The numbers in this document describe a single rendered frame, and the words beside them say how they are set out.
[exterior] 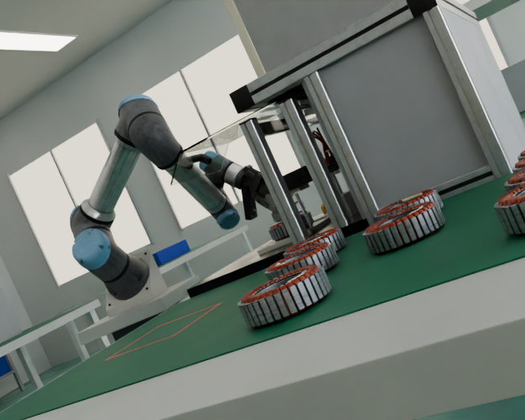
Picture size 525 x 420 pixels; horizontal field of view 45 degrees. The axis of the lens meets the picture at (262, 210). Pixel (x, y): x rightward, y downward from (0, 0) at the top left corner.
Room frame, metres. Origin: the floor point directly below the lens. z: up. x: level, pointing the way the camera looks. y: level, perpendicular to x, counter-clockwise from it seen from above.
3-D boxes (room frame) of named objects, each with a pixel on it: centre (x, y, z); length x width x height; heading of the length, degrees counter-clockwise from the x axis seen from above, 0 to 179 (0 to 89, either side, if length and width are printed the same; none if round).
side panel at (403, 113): (1.17, -0.31, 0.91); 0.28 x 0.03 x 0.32; 62
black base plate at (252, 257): (1.64, -0.12, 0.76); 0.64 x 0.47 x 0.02; 152
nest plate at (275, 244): (1.54, -0.05, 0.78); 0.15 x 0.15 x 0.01; 62
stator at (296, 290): (0.76, 0.02, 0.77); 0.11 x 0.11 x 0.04
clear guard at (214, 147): (1.49, -0.03, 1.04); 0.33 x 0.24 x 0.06; 62
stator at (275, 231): (1.54, -0.05, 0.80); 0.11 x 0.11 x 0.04
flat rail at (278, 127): (1.60, -0.19, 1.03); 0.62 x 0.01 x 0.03; 152
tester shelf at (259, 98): (1.50, -0.39, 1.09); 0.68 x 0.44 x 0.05; 152
